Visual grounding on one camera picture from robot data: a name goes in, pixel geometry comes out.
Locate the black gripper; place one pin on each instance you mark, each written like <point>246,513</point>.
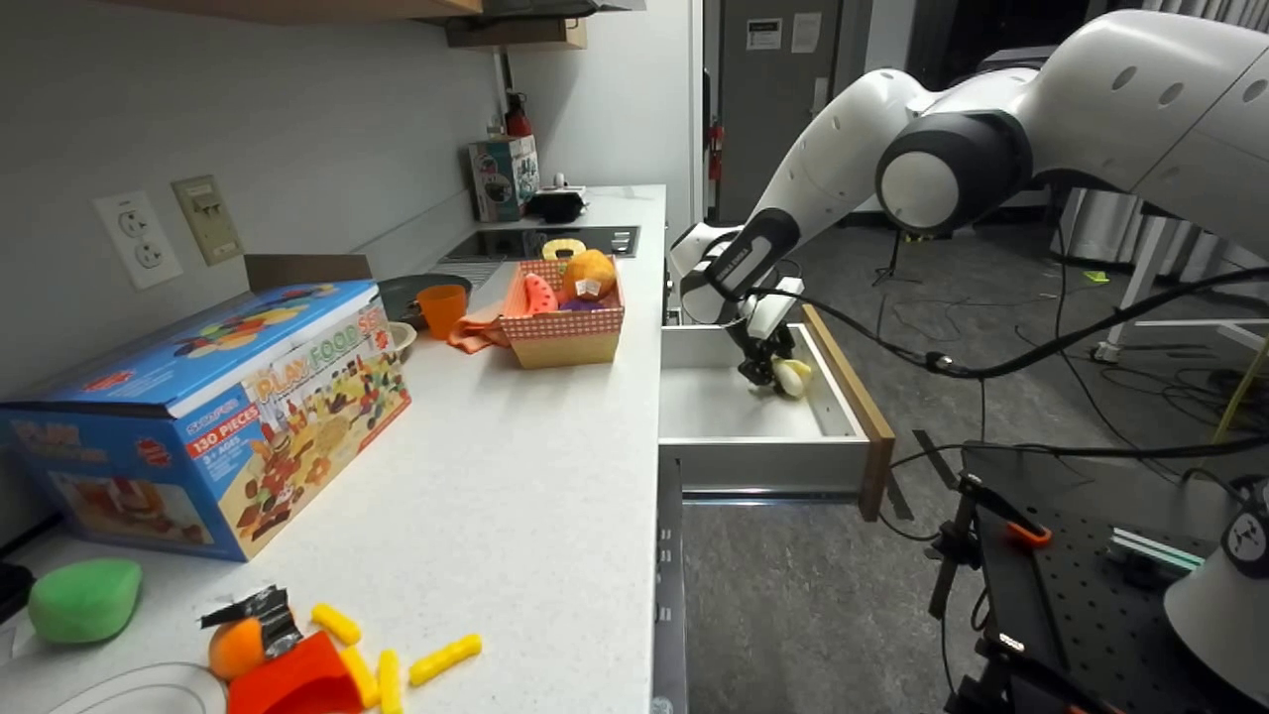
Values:
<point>767,344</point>

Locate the white drawer with wooden front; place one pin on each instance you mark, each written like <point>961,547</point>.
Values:
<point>738,422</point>

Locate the orange round plush toy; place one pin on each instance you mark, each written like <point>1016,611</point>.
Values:
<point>591,275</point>

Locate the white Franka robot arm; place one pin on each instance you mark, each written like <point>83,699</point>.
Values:
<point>817,171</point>

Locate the pink checkered basket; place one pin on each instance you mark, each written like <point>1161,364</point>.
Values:
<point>559,344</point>

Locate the black floor tape strip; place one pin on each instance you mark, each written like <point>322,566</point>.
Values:
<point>900,502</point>
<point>932,456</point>

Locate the purple toy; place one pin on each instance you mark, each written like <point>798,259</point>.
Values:
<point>572,308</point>

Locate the wooden base cabinet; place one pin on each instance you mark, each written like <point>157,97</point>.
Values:
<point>669,596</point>

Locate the pink soft toy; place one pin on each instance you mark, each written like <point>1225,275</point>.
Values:
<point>537,295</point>

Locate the black induction cooktop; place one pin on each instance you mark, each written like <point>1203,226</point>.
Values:
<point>501,245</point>

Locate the orange cloth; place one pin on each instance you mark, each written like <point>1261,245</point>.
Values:
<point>469,336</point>

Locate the orange cup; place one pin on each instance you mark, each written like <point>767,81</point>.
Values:
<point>447,311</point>

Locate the grey printed box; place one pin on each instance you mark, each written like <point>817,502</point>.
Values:
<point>497,178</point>

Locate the yellow green ball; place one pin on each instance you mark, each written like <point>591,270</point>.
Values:
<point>1096,278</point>

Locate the red bottle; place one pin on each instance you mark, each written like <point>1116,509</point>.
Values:
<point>515,116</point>

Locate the small cream bowl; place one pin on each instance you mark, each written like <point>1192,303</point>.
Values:
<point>400,344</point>

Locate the grey curtain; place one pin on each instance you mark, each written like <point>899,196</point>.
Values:
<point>1125,231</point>

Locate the dark bowl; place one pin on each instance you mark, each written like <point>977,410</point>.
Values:
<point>399,286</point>

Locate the black perforated table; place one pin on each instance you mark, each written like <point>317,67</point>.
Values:
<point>1096,620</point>

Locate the white metal stand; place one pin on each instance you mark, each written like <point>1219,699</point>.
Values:
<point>1192,321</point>

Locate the teal stick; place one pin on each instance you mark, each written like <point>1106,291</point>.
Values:
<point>1155,547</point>

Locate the yellow toy fry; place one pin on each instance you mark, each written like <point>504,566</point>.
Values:
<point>359,673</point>
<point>389,678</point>
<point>334,620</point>
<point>447,657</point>

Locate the blue toy food box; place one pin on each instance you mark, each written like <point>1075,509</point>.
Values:
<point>262,422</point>

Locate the white cone with dial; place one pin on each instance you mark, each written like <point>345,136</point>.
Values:
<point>1223,620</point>

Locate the black toy packet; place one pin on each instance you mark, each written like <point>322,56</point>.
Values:
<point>262,617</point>

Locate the red toy fries container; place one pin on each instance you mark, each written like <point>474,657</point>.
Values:
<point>292,678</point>

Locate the wooden upper cabinet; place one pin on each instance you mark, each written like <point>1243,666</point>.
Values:
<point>303,5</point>

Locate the orange toy ball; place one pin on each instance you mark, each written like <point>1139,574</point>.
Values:
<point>237,648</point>

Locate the white plate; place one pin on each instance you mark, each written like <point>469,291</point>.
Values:
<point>144,690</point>

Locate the green sponge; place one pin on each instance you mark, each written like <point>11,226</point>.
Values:
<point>83,599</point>

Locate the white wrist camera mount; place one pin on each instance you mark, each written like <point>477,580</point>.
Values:
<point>773,303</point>

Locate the black wall monitor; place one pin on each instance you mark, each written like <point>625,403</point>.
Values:
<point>965,34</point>

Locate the beige wall switch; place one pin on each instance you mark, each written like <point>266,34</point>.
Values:
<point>206,219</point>

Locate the white wall outlet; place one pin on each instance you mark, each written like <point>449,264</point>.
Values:
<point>141,239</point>

